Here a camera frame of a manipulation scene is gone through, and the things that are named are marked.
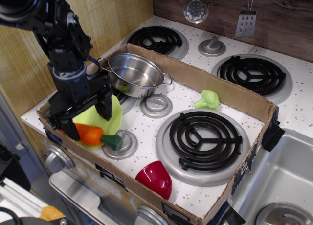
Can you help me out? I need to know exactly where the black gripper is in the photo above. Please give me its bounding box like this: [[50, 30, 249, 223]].
[[45, 66, 112, 141]]

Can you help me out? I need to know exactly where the orange toy carrot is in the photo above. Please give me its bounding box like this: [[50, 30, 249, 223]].
[[75, 123, 122, 151]]

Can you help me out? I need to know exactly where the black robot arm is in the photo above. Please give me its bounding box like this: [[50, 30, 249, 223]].
[[0, 0, 112, 140]]

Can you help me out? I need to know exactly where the light green plastic plate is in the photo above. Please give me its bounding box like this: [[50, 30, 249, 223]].
[[73, 95, 123, 149]]

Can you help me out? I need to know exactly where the silver knob near plate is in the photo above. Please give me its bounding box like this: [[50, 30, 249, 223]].
[[102, 130, 138, 160]]

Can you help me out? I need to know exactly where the front left black burner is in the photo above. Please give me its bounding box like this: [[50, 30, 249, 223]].
[[113, 90, 137, 115]]

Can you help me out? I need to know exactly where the black burner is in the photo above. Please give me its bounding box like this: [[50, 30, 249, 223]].
[[113, 90, 137, 115], [155, 109, 251, 187], [123, 26, 189, 60], [212, 54, 293, 105]]

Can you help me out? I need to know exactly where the cardboard fence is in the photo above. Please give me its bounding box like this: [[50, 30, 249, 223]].
[[38, 44, 279, 225]]

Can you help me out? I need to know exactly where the silver front oven knob left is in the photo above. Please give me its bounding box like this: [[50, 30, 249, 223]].
[[45, 145, 74, 174]]

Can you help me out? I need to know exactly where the silver oven knob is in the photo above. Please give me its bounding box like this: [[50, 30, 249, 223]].
[[45, 145, 74, 174], [134, 205, 168, 225]]

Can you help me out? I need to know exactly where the small steel pot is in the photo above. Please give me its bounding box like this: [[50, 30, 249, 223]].
[[97, 52, 173, 98]]

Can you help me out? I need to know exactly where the silver knob centre stove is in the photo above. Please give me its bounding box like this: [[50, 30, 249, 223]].
[[140, 94, 173, 119]]

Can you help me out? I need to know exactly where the silver knob stove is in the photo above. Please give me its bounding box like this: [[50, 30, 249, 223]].
[[140, 94, 173, 119], [198, 36, 226, 57]]

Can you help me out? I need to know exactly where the red plastic bowl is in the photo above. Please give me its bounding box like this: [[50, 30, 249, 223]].
[[135, 160, 172, 200]]

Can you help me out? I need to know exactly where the black device left edge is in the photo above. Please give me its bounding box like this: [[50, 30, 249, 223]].
[[0, 144, 31, 191]]

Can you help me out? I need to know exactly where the orange object bottom left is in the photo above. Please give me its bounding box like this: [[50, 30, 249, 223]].
[[39, 206, 64, 221]]

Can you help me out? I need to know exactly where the back left black burner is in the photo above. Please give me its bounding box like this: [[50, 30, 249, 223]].
[[123, 26, 189, 60]]

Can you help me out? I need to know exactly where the silver front oven knob right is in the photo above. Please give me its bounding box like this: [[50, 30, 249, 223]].
[[134, 205, 168, 225]]

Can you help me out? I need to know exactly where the front right black burner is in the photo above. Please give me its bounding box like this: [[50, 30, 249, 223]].
[[155, 109, 251, 187]]

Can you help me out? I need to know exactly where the green toy broccoli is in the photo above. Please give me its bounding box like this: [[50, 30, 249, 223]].
[[194, 90, 220, 110]]

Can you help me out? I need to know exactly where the silver knob back stove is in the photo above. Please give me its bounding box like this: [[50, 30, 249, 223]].
[[198, 36, 226, 57]]

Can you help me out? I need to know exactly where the hanging steel skimmer ladle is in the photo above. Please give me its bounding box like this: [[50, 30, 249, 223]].
[[183, 0, 209, 24]]

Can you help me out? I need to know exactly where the back right black burner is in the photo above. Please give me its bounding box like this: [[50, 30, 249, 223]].
[[212, 54, 293, 105]]

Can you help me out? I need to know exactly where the hanging steel slotted spatula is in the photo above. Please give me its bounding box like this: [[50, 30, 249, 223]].
[[235, 0, 257, 38]]

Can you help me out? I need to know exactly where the grey toy sink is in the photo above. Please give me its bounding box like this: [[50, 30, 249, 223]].
[[231, 129, 313, 225]]

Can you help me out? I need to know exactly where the silver oven door handle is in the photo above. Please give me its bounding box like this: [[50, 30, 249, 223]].
[[49, 171, 117, 225]]

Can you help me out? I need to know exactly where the black cable bottom left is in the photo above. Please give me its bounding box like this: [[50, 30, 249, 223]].
[[0, 206, 22, 225]]

